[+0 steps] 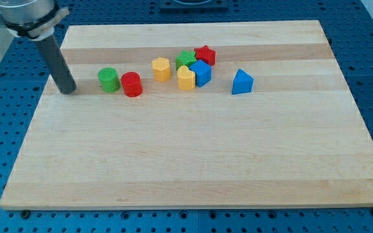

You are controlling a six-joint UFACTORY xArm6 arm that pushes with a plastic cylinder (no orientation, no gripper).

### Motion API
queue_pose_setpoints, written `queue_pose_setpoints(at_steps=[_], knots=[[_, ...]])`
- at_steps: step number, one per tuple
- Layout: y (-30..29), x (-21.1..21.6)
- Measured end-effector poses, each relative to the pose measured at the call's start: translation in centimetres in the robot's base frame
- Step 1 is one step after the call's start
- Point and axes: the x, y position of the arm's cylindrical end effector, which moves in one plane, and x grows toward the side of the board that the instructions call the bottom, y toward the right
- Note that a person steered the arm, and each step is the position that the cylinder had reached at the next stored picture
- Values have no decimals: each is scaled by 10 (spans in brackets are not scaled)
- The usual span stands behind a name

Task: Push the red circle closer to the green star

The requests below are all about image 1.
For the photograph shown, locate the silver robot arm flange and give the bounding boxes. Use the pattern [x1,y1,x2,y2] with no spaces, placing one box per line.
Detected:
[0,0,70,41]

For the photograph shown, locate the green star block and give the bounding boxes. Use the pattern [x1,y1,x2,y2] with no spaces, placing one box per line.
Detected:
[175,50,197,70]

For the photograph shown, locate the red star block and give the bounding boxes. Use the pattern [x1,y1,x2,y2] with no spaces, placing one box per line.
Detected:
[194,45,216,66]

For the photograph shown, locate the yellow heart block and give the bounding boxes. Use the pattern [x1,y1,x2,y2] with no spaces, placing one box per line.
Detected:
[177,65,196,91]

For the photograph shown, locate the blue cube block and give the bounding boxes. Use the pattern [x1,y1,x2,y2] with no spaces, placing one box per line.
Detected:
[189,60,212,87]

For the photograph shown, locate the yellow hexagon block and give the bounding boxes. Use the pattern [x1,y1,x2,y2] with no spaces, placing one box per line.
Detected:
[152,57,172,82]

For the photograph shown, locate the wooden board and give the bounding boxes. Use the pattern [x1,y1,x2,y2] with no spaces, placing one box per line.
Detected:
[0,20,373,210]

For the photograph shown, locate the red cylinder block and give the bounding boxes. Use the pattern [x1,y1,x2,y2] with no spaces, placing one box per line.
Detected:
[120,71,143,97]

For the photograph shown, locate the blue triangle block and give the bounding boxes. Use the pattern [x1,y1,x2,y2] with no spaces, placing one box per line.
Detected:
[231,69,254,94]

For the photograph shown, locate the green cylinder block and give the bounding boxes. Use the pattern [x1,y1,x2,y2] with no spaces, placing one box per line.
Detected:
[98,67,120,93]

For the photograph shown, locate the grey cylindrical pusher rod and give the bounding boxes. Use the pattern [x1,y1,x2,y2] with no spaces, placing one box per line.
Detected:
[34,35,77,94]

